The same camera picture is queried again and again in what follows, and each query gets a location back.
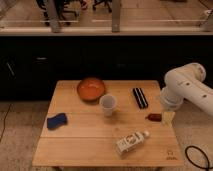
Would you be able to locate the black office chair left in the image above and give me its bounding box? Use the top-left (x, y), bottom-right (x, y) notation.
top-left (36, 0), bottom-right (88, 26)

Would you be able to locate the black cable on floor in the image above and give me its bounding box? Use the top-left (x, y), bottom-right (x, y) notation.
top-left (0, 103), bottom-right (13, 142)

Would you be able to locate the black office chair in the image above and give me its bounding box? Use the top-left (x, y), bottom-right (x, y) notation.
top-left (36, 0), bottom-right (88, 26)
top-left (91, 0), bottom-right (113, 14)

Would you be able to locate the wooden table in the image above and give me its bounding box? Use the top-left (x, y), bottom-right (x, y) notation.
top-left (33, 80), bottom-right (183, 167)

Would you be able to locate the black office chair right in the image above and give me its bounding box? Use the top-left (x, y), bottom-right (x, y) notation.
top-left (91, 0), bottom-right (113, 14)

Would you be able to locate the black cable loop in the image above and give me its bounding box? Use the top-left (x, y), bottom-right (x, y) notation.
top-left (184, 145), bottom-right (211, 170)

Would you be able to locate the blue sponge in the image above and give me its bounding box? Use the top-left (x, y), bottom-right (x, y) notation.
top-left (47, 113), bottom-right (68, 130)

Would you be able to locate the orange ceramic bowl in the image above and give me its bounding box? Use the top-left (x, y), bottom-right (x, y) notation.
top-left (77, 77), bottom-right (106, 101)

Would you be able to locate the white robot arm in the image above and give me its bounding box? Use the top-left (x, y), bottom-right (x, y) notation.
top-left (159, 63), bottom-right (213, 116)

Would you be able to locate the white ceramic cup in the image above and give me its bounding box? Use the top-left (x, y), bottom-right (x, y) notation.
top-left (99, 94), bottom-right (117, 117)

